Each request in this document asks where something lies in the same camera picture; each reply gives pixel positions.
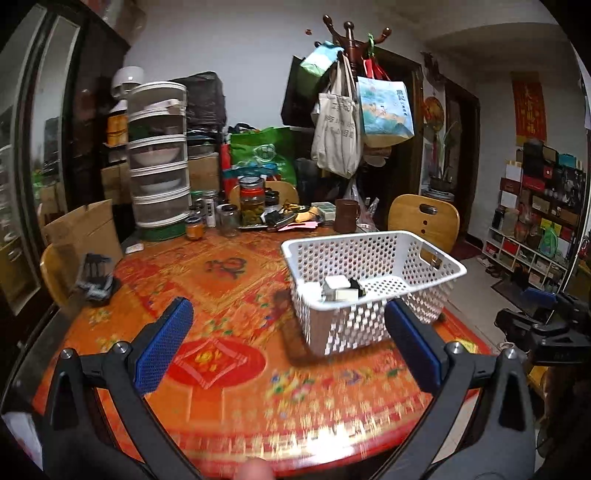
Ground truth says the wooden chair left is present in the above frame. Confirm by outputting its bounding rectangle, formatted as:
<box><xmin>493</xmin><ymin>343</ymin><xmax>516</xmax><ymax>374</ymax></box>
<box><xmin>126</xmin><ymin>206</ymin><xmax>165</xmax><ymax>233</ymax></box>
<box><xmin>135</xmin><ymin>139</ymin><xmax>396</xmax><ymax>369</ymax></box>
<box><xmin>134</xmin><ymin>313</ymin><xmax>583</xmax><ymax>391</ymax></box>
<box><xmin>40</xmin><ymin>243</ymin><xmax>80</xmax><ymax>307</ymax></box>

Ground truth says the brown ceramic mug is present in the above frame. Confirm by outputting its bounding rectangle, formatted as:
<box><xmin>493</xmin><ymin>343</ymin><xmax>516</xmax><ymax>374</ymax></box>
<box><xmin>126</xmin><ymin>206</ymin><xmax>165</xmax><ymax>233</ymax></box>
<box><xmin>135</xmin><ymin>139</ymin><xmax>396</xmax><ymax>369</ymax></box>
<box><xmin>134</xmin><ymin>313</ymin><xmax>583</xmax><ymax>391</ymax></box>
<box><xmin>334</xmin><ymin>199</ymin><xmax>361</xmax><ymax>234</ymax></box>

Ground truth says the empty glass jar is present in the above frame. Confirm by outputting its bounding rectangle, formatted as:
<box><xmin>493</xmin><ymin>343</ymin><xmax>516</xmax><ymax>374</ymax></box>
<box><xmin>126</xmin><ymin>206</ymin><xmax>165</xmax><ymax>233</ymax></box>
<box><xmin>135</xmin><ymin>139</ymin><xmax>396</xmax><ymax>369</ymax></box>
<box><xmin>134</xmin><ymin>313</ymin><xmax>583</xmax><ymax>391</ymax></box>
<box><xmin>217</xmin><ymin>204</ymin><xmax>239</xmax><ymax>238</ymax></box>

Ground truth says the white perforated plastic basket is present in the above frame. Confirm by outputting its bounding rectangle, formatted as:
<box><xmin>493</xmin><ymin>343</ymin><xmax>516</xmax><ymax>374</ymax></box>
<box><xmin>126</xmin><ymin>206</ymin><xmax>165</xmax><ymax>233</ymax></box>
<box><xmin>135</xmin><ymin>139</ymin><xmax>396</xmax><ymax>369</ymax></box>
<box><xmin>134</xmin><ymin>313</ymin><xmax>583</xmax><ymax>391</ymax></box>
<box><xmin>281</xmin><ymin>230</ymin><xmax>467</xmax><ymax>356</ymax></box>

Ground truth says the cardboard box open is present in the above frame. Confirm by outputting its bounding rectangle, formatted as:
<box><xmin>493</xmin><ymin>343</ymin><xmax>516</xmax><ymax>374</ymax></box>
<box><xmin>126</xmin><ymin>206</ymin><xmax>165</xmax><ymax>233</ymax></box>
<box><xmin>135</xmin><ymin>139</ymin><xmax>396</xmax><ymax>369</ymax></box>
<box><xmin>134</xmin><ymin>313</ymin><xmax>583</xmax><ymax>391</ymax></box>
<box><xmin>42</xmin><ymin>200</ymin><xmax>123</xmax><ymax>264</ymax></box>

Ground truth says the white charger adapter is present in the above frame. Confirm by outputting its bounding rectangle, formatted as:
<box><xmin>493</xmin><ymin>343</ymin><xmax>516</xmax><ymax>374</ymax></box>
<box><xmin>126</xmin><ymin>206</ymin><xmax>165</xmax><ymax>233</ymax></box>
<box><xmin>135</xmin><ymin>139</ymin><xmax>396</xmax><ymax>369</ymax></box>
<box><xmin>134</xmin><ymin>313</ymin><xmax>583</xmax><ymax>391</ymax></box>
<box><xmin>297</xmin><ymin>281</ymin><xmax>324</xmax><ymax>302</ymax></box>

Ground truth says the white storage shelf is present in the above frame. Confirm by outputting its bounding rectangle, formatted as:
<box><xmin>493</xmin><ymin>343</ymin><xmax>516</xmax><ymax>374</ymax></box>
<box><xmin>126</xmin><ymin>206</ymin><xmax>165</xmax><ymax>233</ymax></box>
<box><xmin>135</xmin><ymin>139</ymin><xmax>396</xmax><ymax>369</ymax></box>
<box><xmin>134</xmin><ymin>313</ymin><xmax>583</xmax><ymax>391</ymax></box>
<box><xmin>482</xmin><ymin>140</ymin><xmax>587</xmax><ymax>293</ymax></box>

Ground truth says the green shopping bag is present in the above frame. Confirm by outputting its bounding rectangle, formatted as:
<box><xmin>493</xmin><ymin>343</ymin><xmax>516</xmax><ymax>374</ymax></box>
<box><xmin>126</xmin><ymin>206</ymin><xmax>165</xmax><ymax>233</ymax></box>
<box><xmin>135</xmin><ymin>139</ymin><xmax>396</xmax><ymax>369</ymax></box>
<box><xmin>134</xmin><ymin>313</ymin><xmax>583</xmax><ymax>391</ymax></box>
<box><xmin>229</xmin><ymin>127</ymin><xmax>297</xmax><ymax>185</ymax></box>

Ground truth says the pickle glass jar red lid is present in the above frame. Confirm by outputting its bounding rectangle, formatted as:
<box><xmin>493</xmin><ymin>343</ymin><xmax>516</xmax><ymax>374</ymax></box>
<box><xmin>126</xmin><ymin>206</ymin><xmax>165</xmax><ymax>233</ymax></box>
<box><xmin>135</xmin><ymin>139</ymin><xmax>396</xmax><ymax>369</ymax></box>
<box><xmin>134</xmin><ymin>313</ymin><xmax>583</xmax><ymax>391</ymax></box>
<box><xmin>238</xmin><ymin>176</ymin><xmax>266</xmax><ymax>226</ymax></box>

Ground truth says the black wrapped bundle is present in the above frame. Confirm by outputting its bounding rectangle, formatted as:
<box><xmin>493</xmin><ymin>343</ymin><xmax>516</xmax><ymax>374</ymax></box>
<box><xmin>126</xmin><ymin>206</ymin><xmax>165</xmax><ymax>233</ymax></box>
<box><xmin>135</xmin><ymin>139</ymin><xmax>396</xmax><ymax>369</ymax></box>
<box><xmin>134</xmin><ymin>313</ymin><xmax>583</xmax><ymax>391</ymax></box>
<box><xmin>173</xmin><ymin>71</ymin><xmax>228</xmax><ymax>131</ymax></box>

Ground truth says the dark wooden glass cabinet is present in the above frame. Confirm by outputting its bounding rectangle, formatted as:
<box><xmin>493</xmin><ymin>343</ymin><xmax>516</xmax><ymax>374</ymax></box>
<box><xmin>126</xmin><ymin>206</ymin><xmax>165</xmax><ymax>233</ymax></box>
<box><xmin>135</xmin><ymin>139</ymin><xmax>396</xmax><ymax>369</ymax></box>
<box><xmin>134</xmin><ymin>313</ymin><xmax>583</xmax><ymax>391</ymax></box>
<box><xmin>0</xmin><ymin>0</ymin><xmax>133</xmax><ymax>319</ymax></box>

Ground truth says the white canvas tote bag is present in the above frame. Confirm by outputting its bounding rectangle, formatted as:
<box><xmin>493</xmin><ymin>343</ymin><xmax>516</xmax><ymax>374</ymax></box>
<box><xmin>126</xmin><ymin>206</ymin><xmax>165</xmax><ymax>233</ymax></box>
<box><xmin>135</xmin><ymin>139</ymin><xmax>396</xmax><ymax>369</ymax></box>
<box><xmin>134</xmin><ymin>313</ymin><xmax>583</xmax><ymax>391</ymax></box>
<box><xmin>311</xmin><ymin>54</ymin><xmax>363</xmax><ymax>179</ymax></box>

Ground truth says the white box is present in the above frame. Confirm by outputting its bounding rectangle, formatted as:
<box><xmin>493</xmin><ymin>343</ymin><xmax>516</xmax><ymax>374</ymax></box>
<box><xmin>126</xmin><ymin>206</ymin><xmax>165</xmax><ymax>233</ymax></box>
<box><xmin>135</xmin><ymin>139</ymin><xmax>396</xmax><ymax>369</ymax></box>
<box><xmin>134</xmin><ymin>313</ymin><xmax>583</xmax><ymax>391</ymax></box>
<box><xmin>322</xmin><ymin>275</ymin><xmax>361</xmax><ymax>302</ymax></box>

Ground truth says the wooden coat rack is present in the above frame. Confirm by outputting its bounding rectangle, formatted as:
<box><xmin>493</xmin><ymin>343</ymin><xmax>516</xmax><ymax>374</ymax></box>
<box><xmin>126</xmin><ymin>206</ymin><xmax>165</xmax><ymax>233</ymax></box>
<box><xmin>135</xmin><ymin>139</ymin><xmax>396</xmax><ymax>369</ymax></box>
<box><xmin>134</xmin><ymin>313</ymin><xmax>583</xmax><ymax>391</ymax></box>
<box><xmin>321</xmin><ymin>14</ymin><xmax>394</xmax><ymax>186</ymax></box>

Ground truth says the blue printed tote bag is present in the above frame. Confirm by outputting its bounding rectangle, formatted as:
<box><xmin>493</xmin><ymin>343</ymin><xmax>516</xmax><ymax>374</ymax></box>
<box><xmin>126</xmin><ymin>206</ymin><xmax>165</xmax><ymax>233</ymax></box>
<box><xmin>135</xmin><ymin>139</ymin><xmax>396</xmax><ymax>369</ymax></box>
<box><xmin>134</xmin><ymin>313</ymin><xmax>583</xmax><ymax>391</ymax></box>
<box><xmin>356</xmin><ymin>78</ymin><xmax>415</xmax><ymax>149</ymax></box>

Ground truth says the wooden chair right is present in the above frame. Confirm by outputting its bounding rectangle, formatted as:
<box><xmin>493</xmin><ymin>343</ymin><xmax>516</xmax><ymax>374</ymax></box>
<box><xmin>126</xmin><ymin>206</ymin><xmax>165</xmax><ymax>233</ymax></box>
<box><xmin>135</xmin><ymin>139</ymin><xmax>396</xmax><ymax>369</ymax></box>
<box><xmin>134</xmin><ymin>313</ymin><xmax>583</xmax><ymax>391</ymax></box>
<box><xmin>387</xmin><ymin>194</ymin><xmax>460</xmax><ymax>253</ymax></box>

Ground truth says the stacked white food cover tower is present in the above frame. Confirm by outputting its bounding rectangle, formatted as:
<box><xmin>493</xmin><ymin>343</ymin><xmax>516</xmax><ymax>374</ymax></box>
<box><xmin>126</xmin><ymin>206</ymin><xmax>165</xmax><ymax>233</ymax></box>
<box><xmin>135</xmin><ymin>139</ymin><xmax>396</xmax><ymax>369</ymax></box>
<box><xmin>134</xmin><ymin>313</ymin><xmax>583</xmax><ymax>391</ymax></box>
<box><xmin>126</xmin><ymin>81</ymin><xmax>190</xmax><ymax>229</ymax></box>

